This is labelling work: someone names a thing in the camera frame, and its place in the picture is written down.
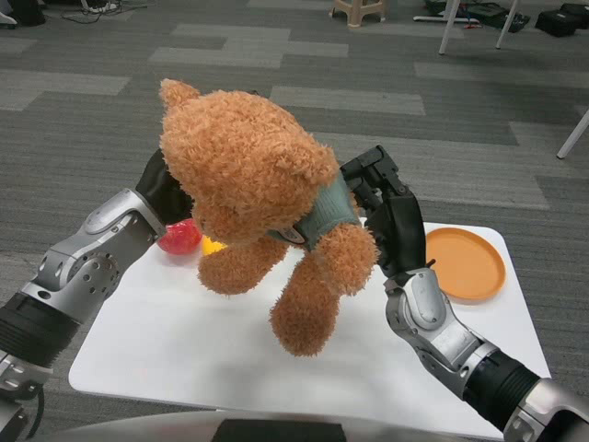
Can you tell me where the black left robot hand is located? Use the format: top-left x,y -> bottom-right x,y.
135,149 -> 194,227

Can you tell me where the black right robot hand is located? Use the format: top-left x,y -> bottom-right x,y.
339,145 -> 429,280

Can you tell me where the brown teddy bear green shirt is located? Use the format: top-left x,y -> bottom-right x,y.
158,77 -> 381,359

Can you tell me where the red apple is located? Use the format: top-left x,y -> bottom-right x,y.
157,217 -> 203,256

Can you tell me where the yellow lemon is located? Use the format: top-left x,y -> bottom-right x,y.
201,236 -> 227,257

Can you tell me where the orange round plate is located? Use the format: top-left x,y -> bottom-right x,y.
425,227 -> 507,305

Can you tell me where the white slanted table leg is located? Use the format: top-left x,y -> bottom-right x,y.
555,108 -> 589,160

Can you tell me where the white desk with straight legs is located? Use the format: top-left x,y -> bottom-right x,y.
438,0 -> 524,55

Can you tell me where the beige plastic stool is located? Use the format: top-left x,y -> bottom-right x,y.
329,0 -> 387,29

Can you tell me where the black waste bin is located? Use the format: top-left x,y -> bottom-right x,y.
8,0 -> 47,27

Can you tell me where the black green bag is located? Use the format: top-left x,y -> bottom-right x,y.
462,2 -> 531,29

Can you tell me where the silver robot chest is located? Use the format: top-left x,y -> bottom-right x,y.
45,411 -> 505,442

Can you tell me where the black equipment case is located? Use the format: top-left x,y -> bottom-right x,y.
535,2 -> 589,38

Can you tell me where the black floor cable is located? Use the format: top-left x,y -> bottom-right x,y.
62,0 -> 148,23

